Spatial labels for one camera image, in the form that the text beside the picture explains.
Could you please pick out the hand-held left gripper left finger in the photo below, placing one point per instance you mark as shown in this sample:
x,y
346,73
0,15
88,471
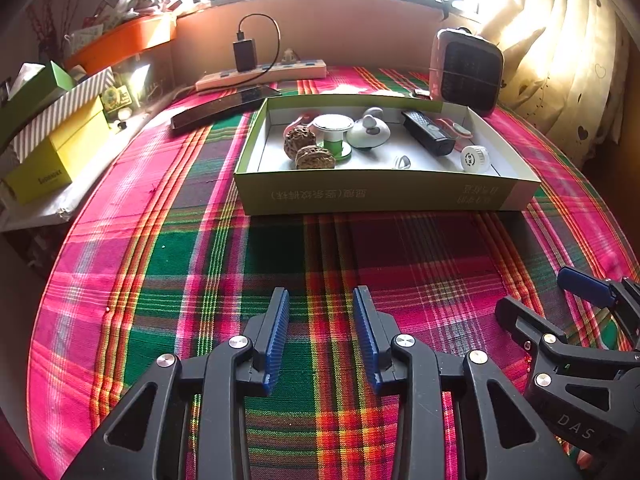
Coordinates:
x,y
277,340

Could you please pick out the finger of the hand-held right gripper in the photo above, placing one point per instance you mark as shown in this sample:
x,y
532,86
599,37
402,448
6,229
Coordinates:
x,y
520,322
582,284

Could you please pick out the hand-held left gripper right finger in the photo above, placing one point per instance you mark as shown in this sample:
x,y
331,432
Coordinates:
x,y
365,340

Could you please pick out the green white cardboard box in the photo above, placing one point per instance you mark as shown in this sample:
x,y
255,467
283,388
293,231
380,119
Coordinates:
x,y
375,192

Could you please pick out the white cylinder jar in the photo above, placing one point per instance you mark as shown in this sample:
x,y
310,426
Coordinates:
x,y
472,158

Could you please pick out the grey mushroom knob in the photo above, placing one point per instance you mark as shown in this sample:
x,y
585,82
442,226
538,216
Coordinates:
x,y
401,161

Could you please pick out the pink mint clip holder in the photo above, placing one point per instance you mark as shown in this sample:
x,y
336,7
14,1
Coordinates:
x,y
457,127

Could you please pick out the black rectangular light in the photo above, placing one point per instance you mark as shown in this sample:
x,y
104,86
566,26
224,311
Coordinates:
x,y
425,127

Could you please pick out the green white spool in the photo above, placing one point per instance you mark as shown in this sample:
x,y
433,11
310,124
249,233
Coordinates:
x,y
332,122

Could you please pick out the salmon pink case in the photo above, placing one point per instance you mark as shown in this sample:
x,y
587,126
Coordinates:
x,y
305,115

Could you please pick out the plaid blanket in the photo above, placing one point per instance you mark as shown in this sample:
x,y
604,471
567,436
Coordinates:
x,y
200,260

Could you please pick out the cream heart print curtain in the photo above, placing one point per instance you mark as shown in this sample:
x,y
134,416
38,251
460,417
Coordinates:
x,y
560,60

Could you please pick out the black smartphone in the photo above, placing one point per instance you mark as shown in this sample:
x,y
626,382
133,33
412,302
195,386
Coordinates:
x,y
215,110

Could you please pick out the grey desk heater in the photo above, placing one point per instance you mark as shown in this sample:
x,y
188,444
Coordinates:
x,y
465,70

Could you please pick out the white power strip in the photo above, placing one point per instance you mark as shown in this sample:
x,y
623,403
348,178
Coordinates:
x,y
300,71

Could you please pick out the yellow box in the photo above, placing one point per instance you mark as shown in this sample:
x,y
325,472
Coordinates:
x,y
60,160

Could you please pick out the white plug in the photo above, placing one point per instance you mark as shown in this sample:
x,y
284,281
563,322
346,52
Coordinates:
x,y
288,56

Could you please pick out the black charger adapter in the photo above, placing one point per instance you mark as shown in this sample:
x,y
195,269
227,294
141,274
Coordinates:
x,y
244,55

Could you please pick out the green framed ornament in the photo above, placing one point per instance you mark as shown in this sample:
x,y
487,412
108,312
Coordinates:
x,y
117,97

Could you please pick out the black window hook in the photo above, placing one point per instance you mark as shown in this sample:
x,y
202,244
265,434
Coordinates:
x,y
450,7

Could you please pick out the striped box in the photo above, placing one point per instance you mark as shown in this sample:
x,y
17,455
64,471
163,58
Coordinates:
x,y
75,97

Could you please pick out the orange tray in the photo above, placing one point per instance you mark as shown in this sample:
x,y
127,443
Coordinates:
x,y
135,35

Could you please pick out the green tissue box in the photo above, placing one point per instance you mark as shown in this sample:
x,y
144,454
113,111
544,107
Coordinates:
x,y
55,77

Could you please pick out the red branch decoration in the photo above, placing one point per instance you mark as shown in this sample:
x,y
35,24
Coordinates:
x,y
47,20

